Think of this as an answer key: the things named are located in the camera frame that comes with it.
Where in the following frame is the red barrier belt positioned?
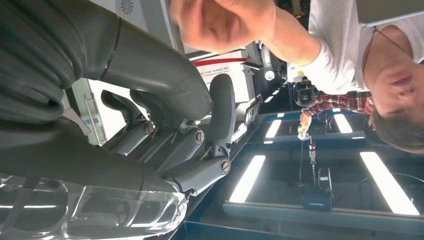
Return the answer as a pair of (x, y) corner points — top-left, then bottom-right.
(193, 57), (249, 67)

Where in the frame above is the blue gantry hoist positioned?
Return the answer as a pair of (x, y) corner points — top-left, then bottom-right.
(299, 134), (334, 212)

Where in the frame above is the grey laptop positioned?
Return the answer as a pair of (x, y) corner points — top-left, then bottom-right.
(356, 0), (424, 28)

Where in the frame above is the ceiling light panel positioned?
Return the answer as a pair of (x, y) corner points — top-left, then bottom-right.
(360, 151), (421, 216)
(264, 119), (282, 139)
(333, 113), (354, 134)
(229, 154), (267, 204)

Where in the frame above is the bystander person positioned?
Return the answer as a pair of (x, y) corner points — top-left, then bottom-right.
(298, 91), (375, 142)

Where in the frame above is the black cord necklace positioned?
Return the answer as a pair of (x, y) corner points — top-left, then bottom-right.
(362, 28), (415, 74)

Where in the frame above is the white printed signboard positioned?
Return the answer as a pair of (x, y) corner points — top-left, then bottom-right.
(190, 49), (255, 104)

